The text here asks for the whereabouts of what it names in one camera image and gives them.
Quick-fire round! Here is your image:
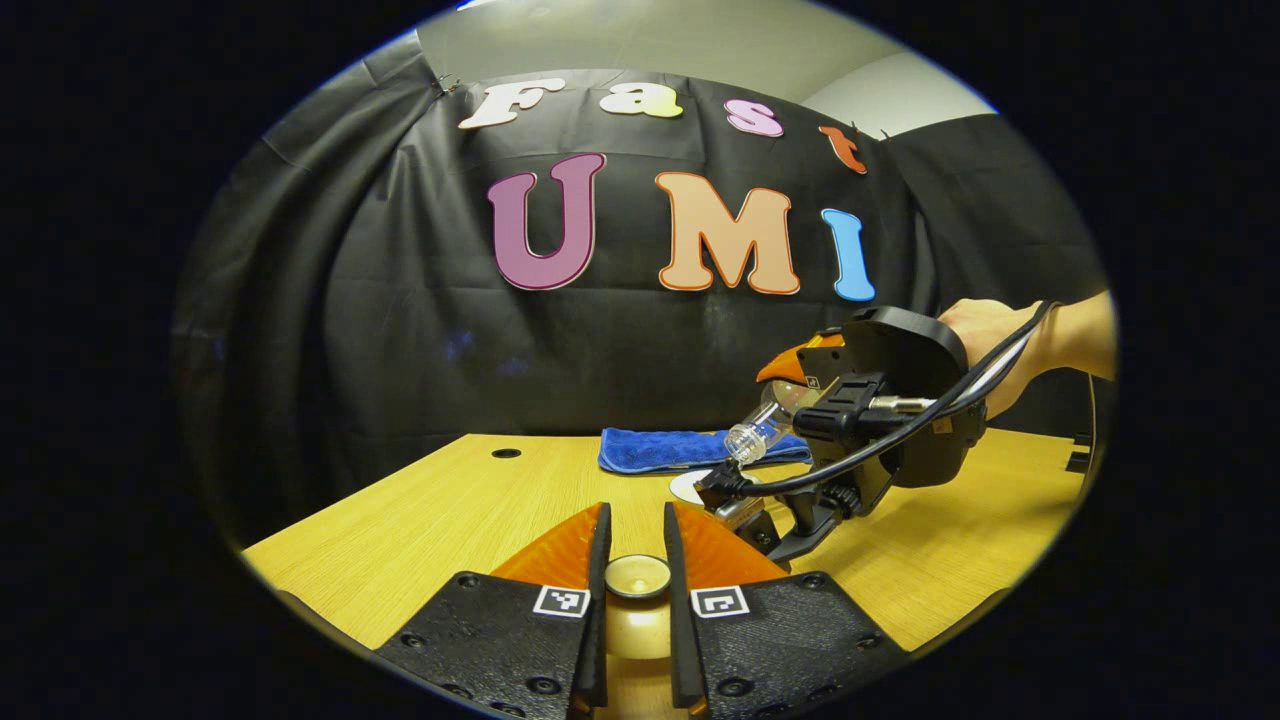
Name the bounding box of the beige teacup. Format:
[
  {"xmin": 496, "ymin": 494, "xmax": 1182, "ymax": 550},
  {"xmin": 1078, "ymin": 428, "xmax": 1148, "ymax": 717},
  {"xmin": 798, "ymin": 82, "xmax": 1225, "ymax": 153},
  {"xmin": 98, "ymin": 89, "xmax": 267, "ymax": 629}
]
[{"xmin": 668, "ymin": 468, "xmax": 766, "ymax": 507}]

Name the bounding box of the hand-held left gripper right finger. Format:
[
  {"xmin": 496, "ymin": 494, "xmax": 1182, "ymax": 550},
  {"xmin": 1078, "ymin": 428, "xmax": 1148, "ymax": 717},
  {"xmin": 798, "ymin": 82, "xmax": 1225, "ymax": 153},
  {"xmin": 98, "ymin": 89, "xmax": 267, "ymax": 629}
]
[{"xmin": 663, "ymin": 502, "xmax": 906, "ymax": 720}]

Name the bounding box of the blue towel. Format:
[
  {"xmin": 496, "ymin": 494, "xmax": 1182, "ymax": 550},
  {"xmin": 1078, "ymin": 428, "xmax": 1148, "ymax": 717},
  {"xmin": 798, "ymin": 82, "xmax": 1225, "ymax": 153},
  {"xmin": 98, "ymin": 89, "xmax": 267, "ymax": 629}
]
[{"xmin": 598, "ymin": 427, "xmax": 813, "ymax": 475}]

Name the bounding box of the black backdrop cloth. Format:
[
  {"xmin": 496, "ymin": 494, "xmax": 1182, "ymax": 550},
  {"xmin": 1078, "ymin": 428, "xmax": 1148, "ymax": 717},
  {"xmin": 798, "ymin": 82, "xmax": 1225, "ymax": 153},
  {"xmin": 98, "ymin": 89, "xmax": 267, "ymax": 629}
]
[{"xmin": 170, "ymin": 35, "xmax": 1111, "ymax": 546}]

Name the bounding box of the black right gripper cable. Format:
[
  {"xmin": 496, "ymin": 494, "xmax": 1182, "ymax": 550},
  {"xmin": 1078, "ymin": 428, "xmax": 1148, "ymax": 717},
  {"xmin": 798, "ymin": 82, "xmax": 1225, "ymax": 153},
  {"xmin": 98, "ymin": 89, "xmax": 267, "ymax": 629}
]
[{"xmin": 735, "ymin": 300, "xmax": 1061, "ymax": 498}]

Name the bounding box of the clear glass water bottle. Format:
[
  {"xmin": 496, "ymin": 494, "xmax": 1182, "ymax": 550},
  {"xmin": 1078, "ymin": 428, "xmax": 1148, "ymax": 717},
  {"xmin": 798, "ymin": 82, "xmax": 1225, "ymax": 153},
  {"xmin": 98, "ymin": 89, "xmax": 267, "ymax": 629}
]
[{"xmin": 724, "ymin": 380, "xmax": 831, "ymax": 466}]

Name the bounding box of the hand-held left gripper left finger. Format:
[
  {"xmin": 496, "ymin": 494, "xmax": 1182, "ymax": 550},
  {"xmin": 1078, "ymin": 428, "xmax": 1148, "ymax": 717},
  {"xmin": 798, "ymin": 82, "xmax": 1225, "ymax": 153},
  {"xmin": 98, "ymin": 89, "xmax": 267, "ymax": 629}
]
[{"xmin": 375, "ymin": 502, "xmax": 613, "ymax": 720}]

